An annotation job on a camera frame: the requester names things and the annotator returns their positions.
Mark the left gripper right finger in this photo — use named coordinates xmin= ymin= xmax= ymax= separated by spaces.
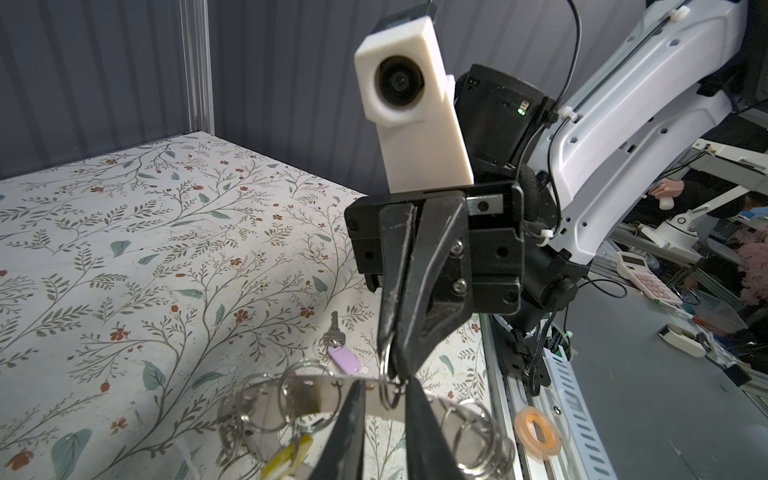
xmin=405 ymin=377 xmax=464 ymax=480

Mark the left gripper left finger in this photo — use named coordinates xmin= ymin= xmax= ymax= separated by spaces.
xmin=309 ymin=380 xmax=366 ymax=480

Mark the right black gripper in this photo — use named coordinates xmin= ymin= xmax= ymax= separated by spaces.
xmin=344 ymin=181 xmax=524 ymax=380

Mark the large metal ring with keyrings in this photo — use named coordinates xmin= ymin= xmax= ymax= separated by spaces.
xmin=215 ymin=347 xmax=517 ymax=480

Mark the purple capped key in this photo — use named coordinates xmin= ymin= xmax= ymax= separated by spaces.
xmin=321 ymin=311 xmax=363 ymax=375

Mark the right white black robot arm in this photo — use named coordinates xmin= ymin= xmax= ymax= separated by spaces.
xmin=345 ymin=1 xmax=767 ymax=381

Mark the yellow capped key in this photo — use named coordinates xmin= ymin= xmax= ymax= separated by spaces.
xmin=259 ymin=434 xmax=314 ymax=480

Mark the roll of tape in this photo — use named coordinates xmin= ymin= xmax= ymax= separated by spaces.
xmin=513 ymin=406 xmax=562 ymax=460

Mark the white calculator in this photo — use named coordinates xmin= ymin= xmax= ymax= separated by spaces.
xmin=616 ymin=252 xmax=683 ymax=307

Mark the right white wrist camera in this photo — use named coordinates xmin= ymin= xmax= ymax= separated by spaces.
xmin=354 ymin=12 xmax=474 ymax=193

